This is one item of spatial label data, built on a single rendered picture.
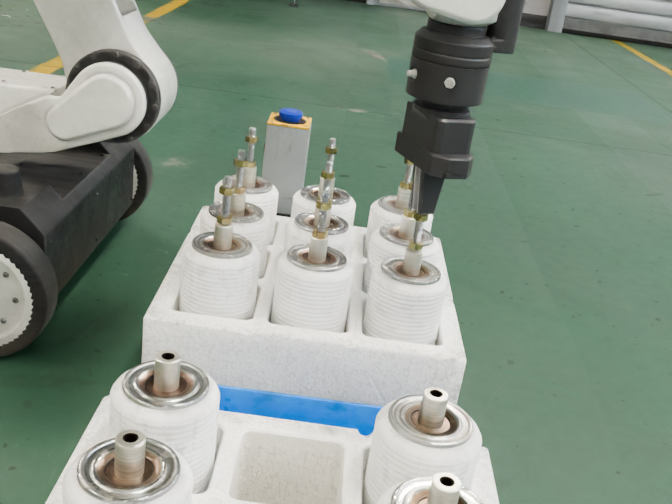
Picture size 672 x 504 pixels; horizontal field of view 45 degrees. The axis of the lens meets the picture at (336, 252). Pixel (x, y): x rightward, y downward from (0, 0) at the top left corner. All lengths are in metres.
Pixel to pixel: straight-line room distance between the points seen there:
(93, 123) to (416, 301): 0.57
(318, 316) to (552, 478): 0.39
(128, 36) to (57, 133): 0.18
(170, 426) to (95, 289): 0.76
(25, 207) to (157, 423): 0.58
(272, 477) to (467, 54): 0.48
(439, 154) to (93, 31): 0.60
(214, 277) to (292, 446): 0.26
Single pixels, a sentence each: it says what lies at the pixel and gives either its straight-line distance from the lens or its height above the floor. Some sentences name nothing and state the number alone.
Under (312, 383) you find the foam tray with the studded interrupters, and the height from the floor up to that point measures 0.12.
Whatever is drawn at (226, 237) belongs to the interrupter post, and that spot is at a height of 0.27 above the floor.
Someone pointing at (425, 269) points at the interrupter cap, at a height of 0.25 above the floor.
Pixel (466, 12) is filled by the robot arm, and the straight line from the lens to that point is 0.88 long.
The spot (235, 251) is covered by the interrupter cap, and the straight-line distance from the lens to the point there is 1.00.
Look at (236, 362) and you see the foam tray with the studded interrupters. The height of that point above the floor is 0.13.
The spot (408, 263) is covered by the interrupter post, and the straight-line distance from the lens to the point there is 1.01.
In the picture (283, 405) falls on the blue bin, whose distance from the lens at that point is 0.99.
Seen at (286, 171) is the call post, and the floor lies 0.24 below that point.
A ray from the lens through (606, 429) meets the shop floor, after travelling 1.30.
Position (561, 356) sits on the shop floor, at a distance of 1.46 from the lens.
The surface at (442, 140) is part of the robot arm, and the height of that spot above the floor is 0.43.
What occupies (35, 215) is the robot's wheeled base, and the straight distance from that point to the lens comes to 1.23.
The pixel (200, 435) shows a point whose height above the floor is 0.22.
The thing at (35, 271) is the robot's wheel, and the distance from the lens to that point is 1.18.
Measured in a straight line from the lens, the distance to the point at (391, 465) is 0.73.
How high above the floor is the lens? 0.66
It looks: 23 degrees down
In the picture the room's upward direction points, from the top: 8 degrees clockwise
